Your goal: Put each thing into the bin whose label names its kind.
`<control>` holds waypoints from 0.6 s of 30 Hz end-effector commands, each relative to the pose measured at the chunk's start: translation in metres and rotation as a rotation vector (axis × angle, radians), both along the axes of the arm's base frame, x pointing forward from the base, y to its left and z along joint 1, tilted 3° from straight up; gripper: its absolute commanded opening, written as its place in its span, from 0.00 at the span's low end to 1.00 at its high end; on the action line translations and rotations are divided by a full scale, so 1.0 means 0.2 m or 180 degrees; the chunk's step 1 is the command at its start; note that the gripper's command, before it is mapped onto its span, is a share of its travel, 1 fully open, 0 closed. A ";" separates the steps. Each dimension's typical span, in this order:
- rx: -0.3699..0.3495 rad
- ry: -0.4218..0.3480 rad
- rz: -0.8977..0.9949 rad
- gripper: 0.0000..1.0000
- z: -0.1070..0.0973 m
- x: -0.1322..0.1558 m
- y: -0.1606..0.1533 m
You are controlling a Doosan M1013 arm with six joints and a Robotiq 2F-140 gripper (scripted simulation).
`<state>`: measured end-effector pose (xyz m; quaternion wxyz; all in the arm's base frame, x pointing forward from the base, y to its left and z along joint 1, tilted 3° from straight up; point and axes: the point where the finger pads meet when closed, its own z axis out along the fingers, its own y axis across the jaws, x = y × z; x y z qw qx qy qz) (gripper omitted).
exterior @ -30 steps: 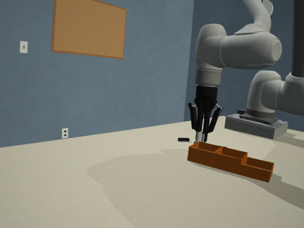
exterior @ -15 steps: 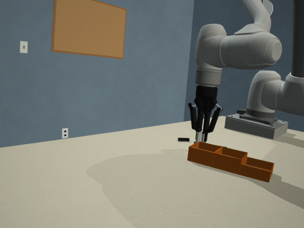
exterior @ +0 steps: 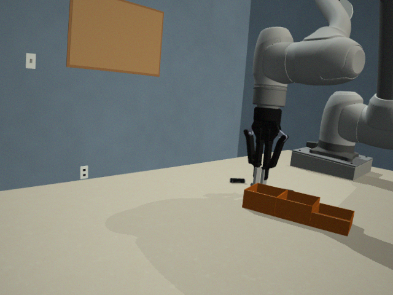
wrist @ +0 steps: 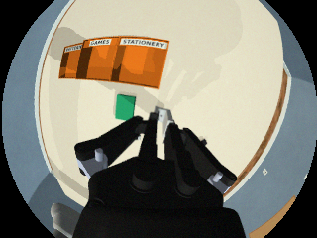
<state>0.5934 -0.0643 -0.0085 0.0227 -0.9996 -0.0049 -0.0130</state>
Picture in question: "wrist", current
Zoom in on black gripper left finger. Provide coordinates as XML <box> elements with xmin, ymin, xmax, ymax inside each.
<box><xmin>74</xmin><ymin>106</ymin><xmax>159</xmax><ymax>190</ymax></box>

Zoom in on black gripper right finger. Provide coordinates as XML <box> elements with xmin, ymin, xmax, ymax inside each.
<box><xmin>162</xmin><ymin>109</ymin><xmax>237</xmax><ymax>195</ymax></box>

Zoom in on brown rack of bins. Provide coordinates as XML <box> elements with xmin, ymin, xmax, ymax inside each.
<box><xmin>58</xmin><ymin>36</ymin><xmax>169</xmax><ymax>89</ymax></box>

